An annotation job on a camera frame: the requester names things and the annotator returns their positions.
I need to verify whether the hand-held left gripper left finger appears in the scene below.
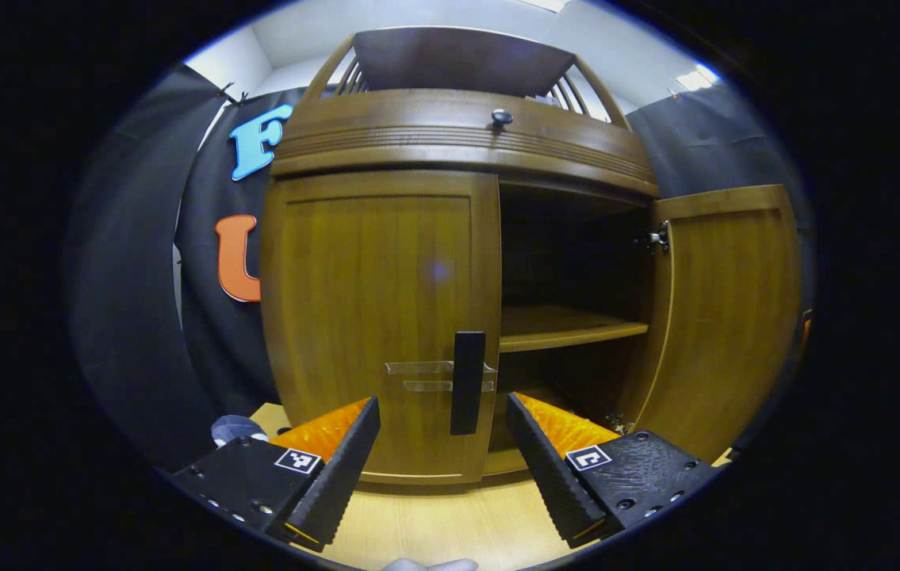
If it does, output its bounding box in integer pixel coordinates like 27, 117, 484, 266
168, 397, 381, 554

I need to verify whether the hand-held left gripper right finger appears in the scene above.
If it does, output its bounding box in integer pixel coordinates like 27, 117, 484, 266
505, 391, 720, 550

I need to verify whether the wooden cabinet door with tape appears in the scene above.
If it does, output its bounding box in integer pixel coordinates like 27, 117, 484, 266
259, 169, 503, 486

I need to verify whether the plain wooden cabinet door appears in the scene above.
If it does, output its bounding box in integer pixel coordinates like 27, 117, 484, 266
620, 184, 803, 465

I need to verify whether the wooden double-door shoe cabinet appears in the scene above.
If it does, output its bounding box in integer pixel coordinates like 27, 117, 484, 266
259, 26, 661, 477

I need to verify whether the wooden inner cabinet shelf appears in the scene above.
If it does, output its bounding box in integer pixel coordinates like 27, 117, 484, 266
500, 305, 650, 354

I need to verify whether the grey white penguin plush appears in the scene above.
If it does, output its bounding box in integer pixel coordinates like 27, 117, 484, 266
210, 415, 270, 446

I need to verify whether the wooden drawer with dark knob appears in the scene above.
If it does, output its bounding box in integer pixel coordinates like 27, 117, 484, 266
270, 87, 659, 197

